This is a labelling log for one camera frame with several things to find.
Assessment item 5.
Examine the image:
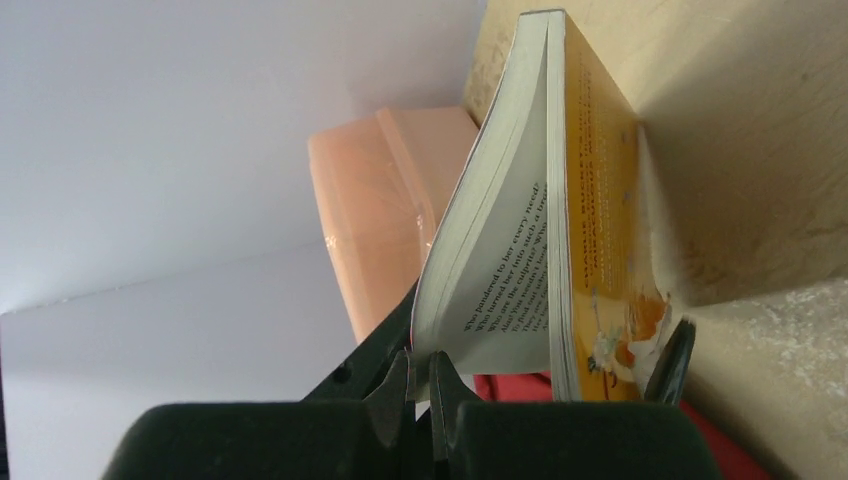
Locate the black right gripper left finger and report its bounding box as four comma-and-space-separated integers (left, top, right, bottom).
104, 351, 414, 479

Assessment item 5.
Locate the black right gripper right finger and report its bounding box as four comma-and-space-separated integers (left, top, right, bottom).
429, 352, 721, 479

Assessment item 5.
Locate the red backpack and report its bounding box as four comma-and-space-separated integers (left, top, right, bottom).
473, 372, 773, 480

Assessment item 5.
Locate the Roald Dahl Charlie paperback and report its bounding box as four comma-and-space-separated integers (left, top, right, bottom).
410, 9, 669, 401

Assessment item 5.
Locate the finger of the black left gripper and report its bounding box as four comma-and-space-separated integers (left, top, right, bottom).
303, 282, 418, 401
643, 317, 696, 405

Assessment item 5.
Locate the translucent pink storage box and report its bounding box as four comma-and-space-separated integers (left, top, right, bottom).
307, 106, 478, 342

